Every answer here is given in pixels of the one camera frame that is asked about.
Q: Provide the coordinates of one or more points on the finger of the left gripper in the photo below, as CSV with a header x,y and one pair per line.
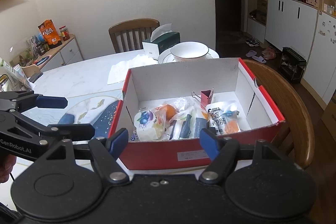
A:
x,y
65,132
26,100

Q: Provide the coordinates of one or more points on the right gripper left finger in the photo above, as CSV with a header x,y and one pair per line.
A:
x,y
105,154

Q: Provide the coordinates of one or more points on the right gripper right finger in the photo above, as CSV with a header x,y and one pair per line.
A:
x,y
223,155

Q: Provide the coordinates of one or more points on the chicken sausage packet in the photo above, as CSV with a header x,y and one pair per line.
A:
x,y
224,117

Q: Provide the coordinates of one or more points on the tissue pack grey band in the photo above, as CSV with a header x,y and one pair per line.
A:
x,y
189,120

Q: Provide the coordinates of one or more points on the blueberry bread packet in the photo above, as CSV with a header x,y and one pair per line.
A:
x,y
150,124

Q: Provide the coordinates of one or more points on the pink binder clip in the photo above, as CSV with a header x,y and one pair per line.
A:
x,y
205,98

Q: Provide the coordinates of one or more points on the orange mandarin fruit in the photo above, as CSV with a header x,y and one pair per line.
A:
x,y
168,110

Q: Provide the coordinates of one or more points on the person's left hand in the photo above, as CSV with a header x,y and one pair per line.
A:
x,y
7,162

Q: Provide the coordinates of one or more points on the white sideboard cabinet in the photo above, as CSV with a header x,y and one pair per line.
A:
x,y
66,54

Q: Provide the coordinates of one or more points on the red cardboard shoe box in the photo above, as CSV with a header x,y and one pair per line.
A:
x,y
152,86

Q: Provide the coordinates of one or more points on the wooden chair right side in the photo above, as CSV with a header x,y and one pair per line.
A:
x,y
296,136

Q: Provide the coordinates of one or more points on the wooden chair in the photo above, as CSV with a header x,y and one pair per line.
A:
x,y
296,136
128,35

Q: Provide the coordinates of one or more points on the orange snack bag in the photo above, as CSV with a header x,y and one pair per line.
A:
x,y
49,33

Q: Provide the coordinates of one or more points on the white paper napkins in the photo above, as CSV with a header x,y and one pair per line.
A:
x,y
118,72

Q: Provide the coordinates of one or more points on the red jar on sideboard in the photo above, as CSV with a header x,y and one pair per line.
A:
x,y
64,33

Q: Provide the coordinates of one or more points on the white bowl black rim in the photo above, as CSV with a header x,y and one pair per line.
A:
x,y
197,48

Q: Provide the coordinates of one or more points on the black floor heater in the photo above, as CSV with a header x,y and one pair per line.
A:
x,y
292,65

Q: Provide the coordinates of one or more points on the wooden chair far side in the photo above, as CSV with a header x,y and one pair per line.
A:
x,y
128,35

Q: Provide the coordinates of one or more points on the green white tissue box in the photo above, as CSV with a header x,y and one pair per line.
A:
x,y
161,39

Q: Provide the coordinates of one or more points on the white wall cabinets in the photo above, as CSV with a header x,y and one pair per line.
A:
x,y
306,26

